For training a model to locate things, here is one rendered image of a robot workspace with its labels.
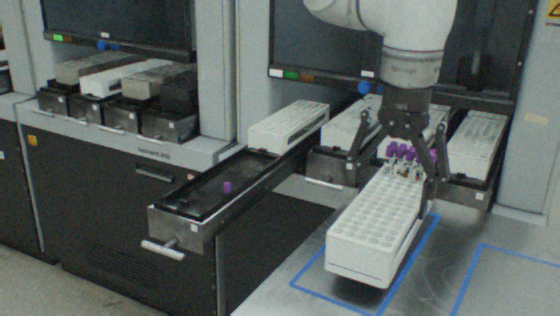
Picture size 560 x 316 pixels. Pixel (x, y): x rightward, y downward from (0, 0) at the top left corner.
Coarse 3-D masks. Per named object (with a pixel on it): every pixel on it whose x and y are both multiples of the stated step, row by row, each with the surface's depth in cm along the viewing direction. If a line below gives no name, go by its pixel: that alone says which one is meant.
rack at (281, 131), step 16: (288, 112) 142; (304, 112) 142; (320, 112) 143; (256, 128) 129; (272, 128) 130; (288, 128) 130; (304, 128) 141; (256, 144) 129; (272, 144) 126; (288, 144) 129
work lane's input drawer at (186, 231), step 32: (320, 128) 144; (224, 160) 122; (256, 160) 126; (288, 160) 126; (192, 192) 110; (224, 192) 110; (256, 192) 115; (160, 224) 103; (192, 224) 99; (224, 224) 105
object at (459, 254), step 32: (448, 224) 97; (480, 224) 97; (512, 224) 98; (320, 256) 86; (416, 256) 87; (448, 256) 87; (480, 256) 88; (512, 256) 88; (544, 256) 88; (288, 288) 78; (320, 288) 78; (352, 288) 79; (384, 288) 79; (416, 288) 79; (448, 288) 79; (480, 288) 80; (512, 288) 80; (544, 288) 80
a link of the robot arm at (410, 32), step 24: (360, 0) 79; (384, 0) 75; (408, 0) 72; (432, 0) 71; (456, 0) 74; (384, 24) 76; (408, 24) 73; (432, 24) 73; (408, 48) 75; (432, 48) 75
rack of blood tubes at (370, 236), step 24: (360, 192) 89; (384, 192) 89; (408, 192) 89; (360, 216) 82; (384, 216) 81; (408, 216) 82; (336, 240) 75; (360, 240) 75; (384, 240) 75; (408, 240) 83; (336, 264) 77; (360, 264) 75; (384, 264) 73
